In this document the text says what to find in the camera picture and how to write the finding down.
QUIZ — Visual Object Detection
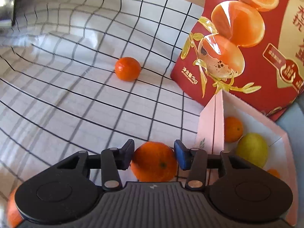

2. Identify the yellow green lemon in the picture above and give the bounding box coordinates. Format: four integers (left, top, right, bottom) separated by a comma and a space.
235, 133, 268, 168

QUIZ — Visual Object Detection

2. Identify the large navel orange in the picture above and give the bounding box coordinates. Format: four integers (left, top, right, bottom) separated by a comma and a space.
7, 188, 23, 228

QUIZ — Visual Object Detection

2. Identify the pink white gift box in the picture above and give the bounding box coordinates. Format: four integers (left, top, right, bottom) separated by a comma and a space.
194, 91, 298, 226

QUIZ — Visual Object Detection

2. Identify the small mandarin in box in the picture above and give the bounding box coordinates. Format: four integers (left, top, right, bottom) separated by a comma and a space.
224, 116, 243, 143

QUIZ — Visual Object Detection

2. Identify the mandarin in box right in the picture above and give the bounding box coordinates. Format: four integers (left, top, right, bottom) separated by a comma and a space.
267, 168, 281, 179

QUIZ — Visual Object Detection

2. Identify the small mandarin on cloth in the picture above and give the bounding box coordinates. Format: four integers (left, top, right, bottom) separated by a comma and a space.
114, 57, 141, 82

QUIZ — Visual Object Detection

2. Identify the white black checkered tablecloth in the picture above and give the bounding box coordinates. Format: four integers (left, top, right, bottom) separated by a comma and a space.
0, 0, 205, 219

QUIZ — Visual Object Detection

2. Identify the red quail egg snack bag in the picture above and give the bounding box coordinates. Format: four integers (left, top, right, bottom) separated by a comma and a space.
171, 0, 303, 120

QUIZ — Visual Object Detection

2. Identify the monitor screen at left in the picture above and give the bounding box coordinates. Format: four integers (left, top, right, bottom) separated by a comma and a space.
0, 0, 15, 29

